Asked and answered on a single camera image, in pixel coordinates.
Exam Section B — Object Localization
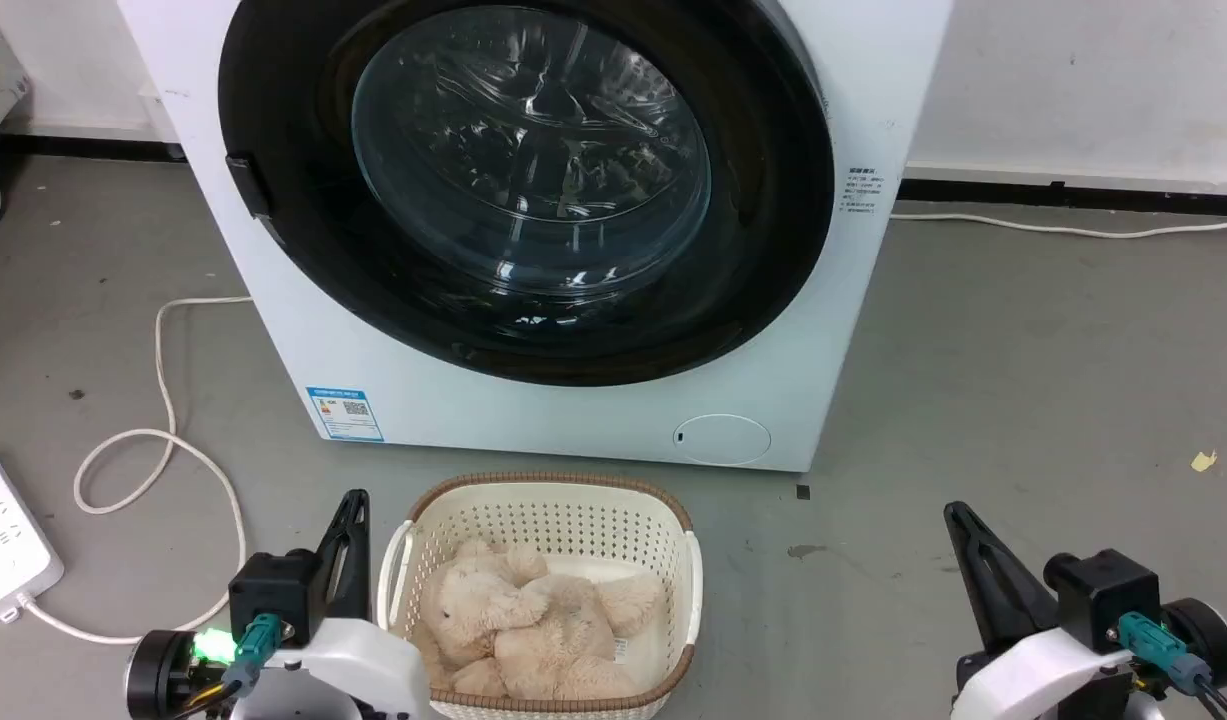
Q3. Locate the white perforated laundry basket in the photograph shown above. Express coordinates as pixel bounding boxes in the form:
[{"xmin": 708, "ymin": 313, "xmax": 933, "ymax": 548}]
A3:
[{"xmin": 377, "ymin": 472, "xmax": 704, "ymax": 720}]

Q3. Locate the thin white floor cable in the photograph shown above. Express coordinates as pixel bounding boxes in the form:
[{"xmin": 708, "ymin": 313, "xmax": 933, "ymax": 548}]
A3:
[{"xmin": 888, "ymin": 210, "xmax": 1227, "ymax": 241}]

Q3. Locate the teal plug gripper cable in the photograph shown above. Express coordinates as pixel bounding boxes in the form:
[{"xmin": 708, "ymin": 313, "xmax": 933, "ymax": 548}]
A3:
[
  {"xmin": 168, "ymin": 613, "xmax": 283, "ymax": 720},
  {"xmin": 1117, "ymin": 612, "xmax": 1227, "ymax": 720}
]

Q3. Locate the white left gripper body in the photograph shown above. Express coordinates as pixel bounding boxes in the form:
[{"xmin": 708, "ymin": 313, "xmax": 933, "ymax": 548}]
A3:
[{"xmin": 125, "ymin": 617, "xmax": 434, "ymax": 720}]

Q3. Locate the small text warning sticker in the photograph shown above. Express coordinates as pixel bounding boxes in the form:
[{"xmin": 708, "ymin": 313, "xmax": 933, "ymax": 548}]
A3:
[{"xmin": 839, "ymin": 167, "xmax": 882, "ymax": 215}]

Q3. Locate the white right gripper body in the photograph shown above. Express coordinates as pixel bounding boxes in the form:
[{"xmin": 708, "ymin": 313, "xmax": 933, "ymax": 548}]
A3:
[{"xmin": 953, "ymin": 598, "xmax": 1227, "ymax": 720}]

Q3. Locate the white power strip cable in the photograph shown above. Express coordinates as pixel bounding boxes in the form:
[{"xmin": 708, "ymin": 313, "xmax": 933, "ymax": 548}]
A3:
[{"xmin": 18, "ymin": 295, "xmax": 254, "ymax": 646}]

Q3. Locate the teal plug right gripper cable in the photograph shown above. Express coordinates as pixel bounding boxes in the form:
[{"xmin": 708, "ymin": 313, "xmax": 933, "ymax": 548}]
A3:
[{"xmin": 1117, "ymin": 612, "xmax": 1227, "ymax": 720}]

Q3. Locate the black round glass washer door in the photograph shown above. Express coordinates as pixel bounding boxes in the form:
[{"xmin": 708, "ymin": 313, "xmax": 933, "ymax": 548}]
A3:
[{"xmin": 218, "ymin": 0, "xmax": 836, "ymax": 388}]

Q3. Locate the teal plug left gripper cable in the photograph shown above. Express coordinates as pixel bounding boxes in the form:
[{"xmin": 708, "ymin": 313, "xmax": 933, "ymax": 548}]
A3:
[{"xmin": 168, "ymin": 613, "xmax": 283, "ymax": 720}]

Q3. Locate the white power strip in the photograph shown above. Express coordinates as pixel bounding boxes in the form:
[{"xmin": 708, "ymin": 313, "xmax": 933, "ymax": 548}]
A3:
[{"xmin": 0, "ymin": 445, "xmax": 66, "ymax": 623}]

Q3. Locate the blue energy label sticker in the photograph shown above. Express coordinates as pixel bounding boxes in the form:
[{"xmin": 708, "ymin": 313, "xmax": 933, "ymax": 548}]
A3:
[{"xmin": 306, "ymin": 387, "xmax": 385, "ymax": 443}]

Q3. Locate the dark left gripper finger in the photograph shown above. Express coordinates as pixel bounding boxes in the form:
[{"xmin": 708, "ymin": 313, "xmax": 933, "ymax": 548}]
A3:
[
  {"xmin": 339, "ymin": 490, "xmax": 372, "ymax": 623},
  {"xmin": 311, "ymin": 490, "xmax": 360, "ymax": 623}
]

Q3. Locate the white front-load washing machine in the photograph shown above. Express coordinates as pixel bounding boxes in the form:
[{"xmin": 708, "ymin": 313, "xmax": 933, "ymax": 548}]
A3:
[{"xmin": 116, "ymin": 0, "xmax": 954, "ymax": 473}]

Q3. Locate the round white filter cover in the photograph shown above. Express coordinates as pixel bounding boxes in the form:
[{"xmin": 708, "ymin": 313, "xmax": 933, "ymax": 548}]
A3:
[{"xmin": 673, "ymin": 414, "xmax": 772, "ymax": 467}]

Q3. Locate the beige plush teddy bear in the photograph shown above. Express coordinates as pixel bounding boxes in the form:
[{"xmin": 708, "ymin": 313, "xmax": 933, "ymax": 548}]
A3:
[{"xmin": 413, "ymin": 540, "xmax": 666, "ymax": 701}]

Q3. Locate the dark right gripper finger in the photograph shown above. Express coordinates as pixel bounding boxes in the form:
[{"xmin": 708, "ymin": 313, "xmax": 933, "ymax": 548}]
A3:
[
  {"xmin": 958, "ymin": 505, "xmax": 1060, "ymax": 646},
  {"xmin": 943, "ymin": 500, "xmax": 1024, "ymax": 656}
]

